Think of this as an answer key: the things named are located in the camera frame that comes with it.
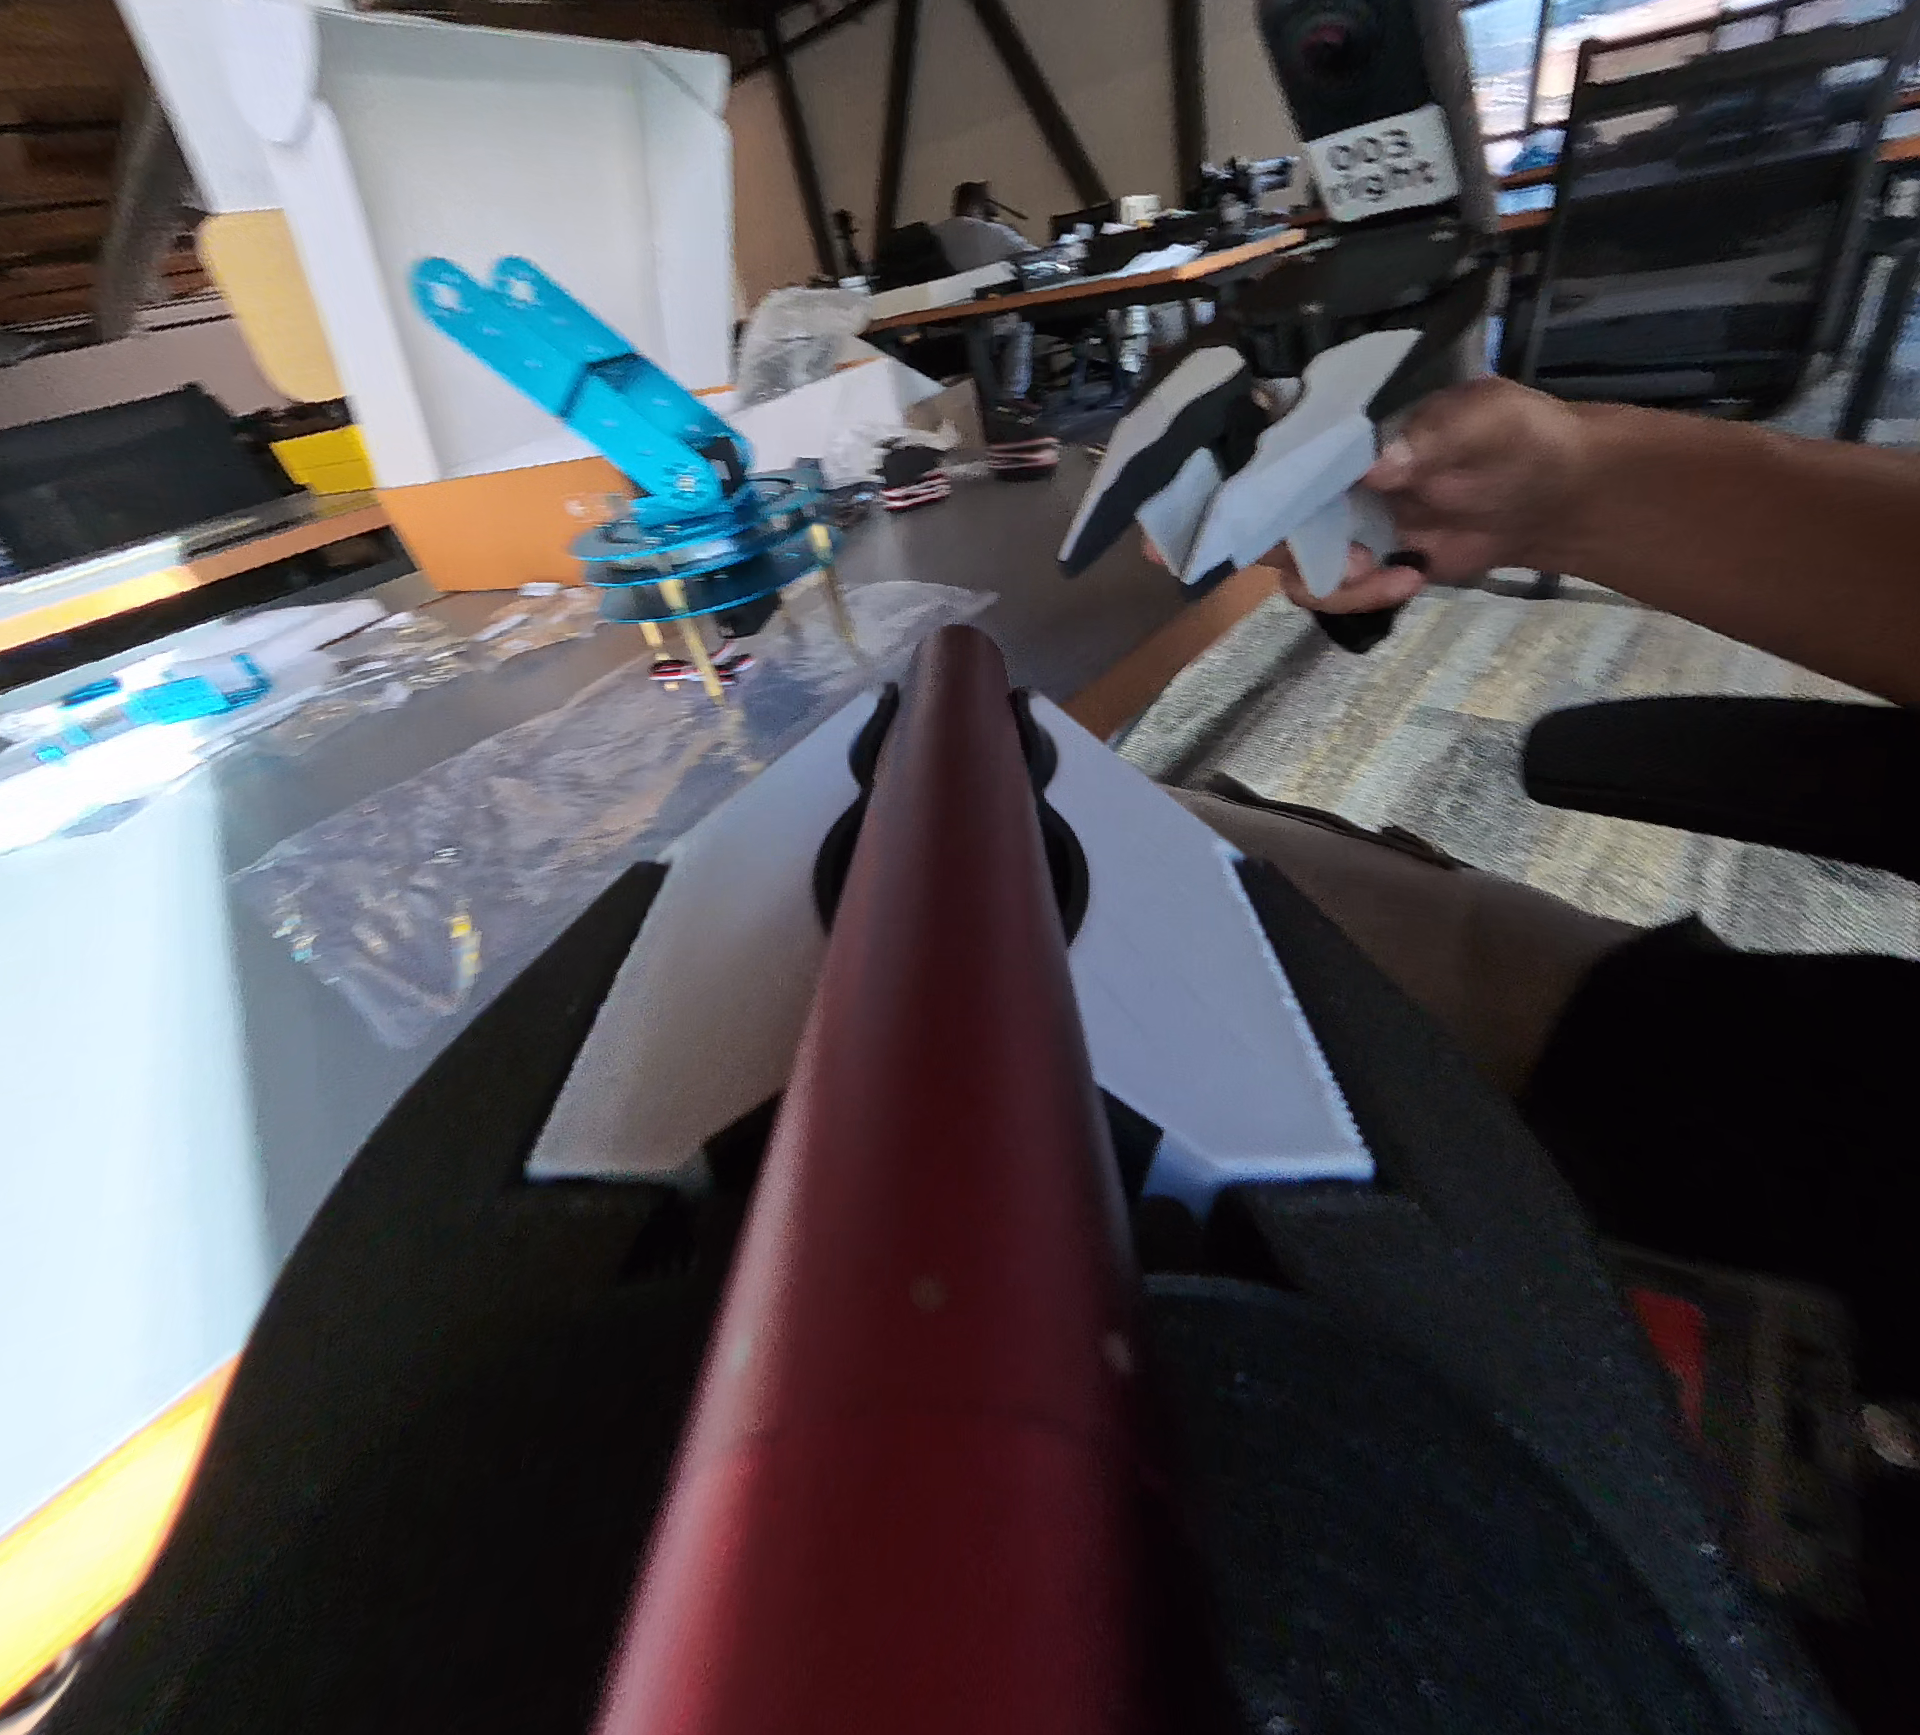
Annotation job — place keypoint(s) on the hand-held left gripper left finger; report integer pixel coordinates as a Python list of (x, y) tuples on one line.
[(688, 1015)]

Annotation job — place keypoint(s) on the blue toy robot arm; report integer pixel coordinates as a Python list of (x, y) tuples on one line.
[(629, 412)]

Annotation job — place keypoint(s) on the clear plastic bag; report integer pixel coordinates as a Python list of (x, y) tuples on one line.
[(521, 820)]

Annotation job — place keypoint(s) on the long wooden table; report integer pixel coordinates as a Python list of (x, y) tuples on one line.
[(1094, 282)]

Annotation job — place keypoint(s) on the yellow box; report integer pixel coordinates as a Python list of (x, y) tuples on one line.
[(326, 461)]

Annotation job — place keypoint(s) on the black mesh office chair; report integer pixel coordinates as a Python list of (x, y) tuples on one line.
[(1696, 224)]

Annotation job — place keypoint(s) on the pile of small parts bags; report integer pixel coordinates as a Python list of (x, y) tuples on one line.
[(450, 631)]

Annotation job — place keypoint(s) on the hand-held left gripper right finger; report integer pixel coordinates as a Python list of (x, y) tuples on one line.
[(1205, 994)]

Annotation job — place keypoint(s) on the crumpled clear plastic bags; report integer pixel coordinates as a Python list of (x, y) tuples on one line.
[(804, 340)]

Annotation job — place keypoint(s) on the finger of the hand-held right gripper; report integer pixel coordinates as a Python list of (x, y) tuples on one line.
[(1296, 461), (1146, 442)]

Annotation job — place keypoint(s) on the person's right hand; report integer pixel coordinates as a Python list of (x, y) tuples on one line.
[(1483, 487)]

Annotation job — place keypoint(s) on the black wooden-edged desk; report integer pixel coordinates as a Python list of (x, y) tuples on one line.
[(193, 571)]

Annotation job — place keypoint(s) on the black monitor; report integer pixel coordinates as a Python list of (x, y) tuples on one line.
[(120, 479)]

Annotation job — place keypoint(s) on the white cardboard tray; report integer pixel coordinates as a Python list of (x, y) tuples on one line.
[(120, 1096)]

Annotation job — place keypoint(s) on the orange cardboard box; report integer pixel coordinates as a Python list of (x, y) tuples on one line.
[(493, 187)]

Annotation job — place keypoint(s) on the blue metal brackets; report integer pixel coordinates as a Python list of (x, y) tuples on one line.
[(147, 705)]

